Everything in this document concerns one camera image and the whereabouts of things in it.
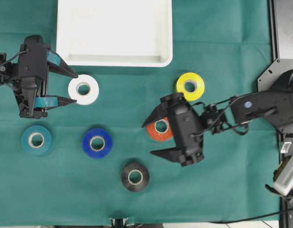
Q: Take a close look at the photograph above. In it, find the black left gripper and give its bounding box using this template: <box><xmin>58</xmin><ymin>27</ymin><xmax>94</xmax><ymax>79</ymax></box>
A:
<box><xmin>14</xmin><ymin>43</ymin><xmax>78</xmax><ymax>118</ymax></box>

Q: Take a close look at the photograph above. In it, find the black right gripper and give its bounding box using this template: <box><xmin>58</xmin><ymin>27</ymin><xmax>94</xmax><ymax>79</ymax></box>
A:
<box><xmin>142</xmin><ymin>93</ymin><xmax>204</xmax><ymax>166</ymax></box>

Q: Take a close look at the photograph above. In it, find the white tape roll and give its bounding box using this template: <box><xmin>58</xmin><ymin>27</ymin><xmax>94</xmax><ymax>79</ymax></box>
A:
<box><xmin>68</xmin><ymin>74</ymin><xmax>99</xmax><ymax>105</ymax></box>

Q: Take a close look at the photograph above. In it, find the yellow tape roll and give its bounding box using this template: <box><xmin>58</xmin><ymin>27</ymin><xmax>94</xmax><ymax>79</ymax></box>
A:
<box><xmin>176</xmin><ymin>72</ymin><xmax>205</xmax><ymax>102</ymax></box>

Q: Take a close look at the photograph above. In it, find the black tape roll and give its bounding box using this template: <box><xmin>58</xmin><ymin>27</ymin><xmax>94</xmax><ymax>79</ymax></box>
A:
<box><xmin>121</xmin><ymin>162</ymin><xmax>150</xmax><ymax>192</ymax></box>

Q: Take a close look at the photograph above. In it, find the teal tape roll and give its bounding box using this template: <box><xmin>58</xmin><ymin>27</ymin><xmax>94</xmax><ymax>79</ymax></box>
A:
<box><xmin>21</xmin><ymin>125</ymin><xmax>52</xmax><ymax>156</ymax></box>

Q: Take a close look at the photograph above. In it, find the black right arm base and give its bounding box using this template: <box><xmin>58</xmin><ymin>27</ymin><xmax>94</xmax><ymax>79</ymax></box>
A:
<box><xmin>258</xmin><ymin>59</ymin><xmax>293</xmax><ymax>134</ymax></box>

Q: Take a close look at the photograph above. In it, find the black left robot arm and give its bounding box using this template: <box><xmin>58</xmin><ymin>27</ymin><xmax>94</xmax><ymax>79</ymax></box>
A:
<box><xmin>0</xmin><ymin>44</ymin><xmax>78</xmax><ymax>119</ymax></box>

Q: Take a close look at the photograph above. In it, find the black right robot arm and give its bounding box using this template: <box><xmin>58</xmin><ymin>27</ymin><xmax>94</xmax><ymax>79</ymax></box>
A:
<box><xmin>142</xmin><ymin>69</ymin><xmax>293</xmax><ymax>166</ymax></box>

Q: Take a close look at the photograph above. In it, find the red tape roll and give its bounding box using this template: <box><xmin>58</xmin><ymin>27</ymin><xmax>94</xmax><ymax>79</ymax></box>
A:
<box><xmin>146</xmin><ymin>117</ymin><xmax>173</xmax><ymax>142</ymax></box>

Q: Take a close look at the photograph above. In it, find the blue tape roll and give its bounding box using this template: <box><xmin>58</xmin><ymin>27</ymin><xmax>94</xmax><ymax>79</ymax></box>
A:
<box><xmin>82</xmin><ymin>128</ymin><xmax>113</xmax><ymax>159</ymax></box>

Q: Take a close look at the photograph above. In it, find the white plastic tray case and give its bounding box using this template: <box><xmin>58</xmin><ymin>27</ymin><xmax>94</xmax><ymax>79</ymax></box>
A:
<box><xmin>56</xmin><ymin>0</ymin><xmax>173</xmax><ymax>67</ymax></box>

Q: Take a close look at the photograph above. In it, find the green table cloth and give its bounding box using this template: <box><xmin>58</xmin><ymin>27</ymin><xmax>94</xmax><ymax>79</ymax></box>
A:
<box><xmin>0</xmin><ymin>0</ymin><xmax>279</xmax><ymax>226</ymax></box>

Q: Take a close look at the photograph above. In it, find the white perforated box device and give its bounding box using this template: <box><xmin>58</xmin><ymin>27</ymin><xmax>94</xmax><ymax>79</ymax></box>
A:
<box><xmin>273</xmin><ymin>155</ymin><xmax>293</xmax><ymax>196</ymax></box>

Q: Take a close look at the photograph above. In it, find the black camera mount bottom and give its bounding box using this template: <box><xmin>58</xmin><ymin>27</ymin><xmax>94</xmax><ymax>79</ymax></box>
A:
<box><xmin>109</xmin><ymin>218</ymin><xmax>128</xmax><ymax>228</ymax></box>

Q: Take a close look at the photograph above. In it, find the black cable on floor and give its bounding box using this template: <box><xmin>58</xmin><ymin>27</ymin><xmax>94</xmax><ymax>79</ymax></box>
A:
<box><xmin>208</xmin><ymin>206</ymin><xmax>293</xmax><ymax>224</ymax></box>

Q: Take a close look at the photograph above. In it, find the aluminium frame rail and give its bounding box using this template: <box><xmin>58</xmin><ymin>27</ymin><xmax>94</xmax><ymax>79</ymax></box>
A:
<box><xmin>268</xmin><ymin>0</ymin><xmax>293</xmax><ymax>60</ymax></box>

